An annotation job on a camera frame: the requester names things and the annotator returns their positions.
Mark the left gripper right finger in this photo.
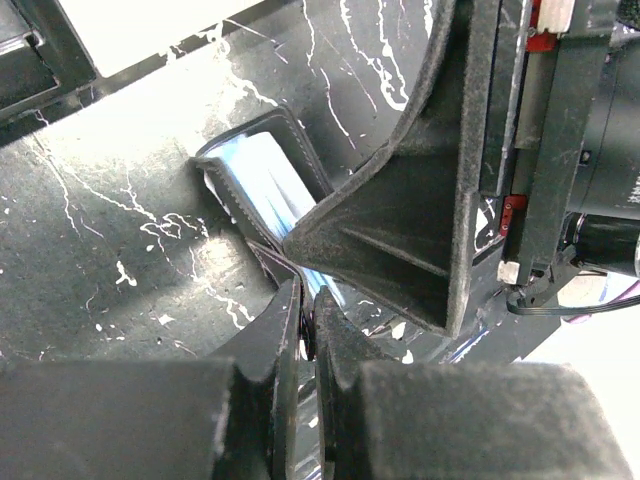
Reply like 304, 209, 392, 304
314, 289, 633, 479

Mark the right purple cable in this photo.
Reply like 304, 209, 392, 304
504, 279, 640, 326

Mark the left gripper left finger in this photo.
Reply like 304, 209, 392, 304
1, 279, 302, 479

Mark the white middle tray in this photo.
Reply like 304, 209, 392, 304
59, 0, 258, 78

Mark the left black tray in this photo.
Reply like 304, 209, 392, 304
1, 1, 98, 145

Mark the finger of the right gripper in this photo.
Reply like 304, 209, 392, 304
283, 1, 475, 336

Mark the black leather card holder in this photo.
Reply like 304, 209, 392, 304
191, 106, 345, 306

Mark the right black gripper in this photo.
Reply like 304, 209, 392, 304
480, 1, 639, 300

